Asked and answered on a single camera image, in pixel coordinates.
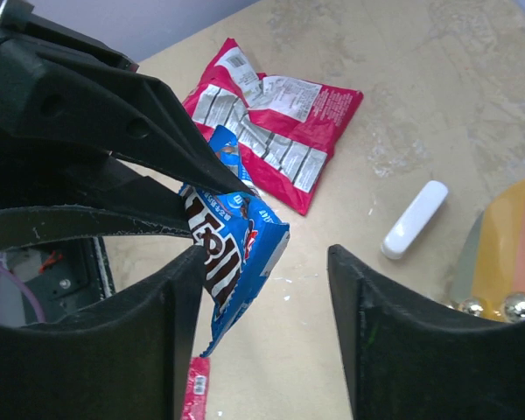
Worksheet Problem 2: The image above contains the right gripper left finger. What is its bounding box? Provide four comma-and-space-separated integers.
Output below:
0, 246, 205, 419

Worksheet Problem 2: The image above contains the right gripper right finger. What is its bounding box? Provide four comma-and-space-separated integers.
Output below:
327, 245, 525, 419

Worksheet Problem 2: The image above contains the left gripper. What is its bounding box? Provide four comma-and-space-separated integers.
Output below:
0, 1, 245, 251

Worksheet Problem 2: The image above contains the small pink candy packet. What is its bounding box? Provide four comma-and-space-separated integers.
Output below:
181, 357, 211, 420

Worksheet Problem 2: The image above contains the blue m&m's packet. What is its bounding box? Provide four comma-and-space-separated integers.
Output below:
179, 125, 290, 358

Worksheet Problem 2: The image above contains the pink snack bag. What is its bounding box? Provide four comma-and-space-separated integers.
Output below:
184, 38, 364, 215

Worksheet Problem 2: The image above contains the round mini drawer cabinet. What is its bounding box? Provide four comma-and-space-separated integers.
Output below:
448, 179, 525, 323

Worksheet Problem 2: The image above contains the small white plastic bar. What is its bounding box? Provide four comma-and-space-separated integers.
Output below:
381, 180, 449, 260

